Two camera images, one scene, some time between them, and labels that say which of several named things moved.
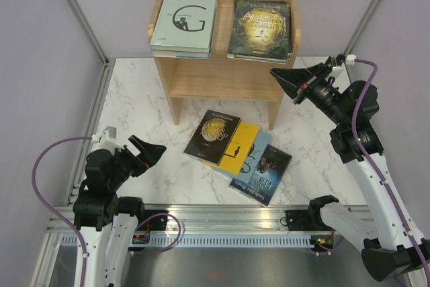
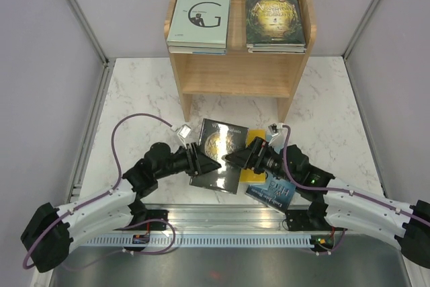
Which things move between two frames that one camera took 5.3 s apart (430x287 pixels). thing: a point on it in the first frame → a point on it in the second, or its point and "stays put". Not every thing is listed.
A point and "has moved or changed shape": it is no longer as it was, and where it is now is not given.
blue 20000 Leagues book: x=194 y=55 → x=198 y=50
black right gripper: x=299 y=82 → x=254 y=154
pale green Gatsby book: x=186 y=22 has moved or changed shape
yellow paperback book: x=234 y=156 → x=248 y=175
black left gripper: x=150 y=154 → x=199 y=163
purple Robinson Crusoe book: x=287 y=31 → x=292 y=50
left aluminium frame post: x=84 y=26 stays put
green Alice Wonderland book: x=261 y=30 has moved or changed shape
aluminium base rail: x=199 y=218 stays put
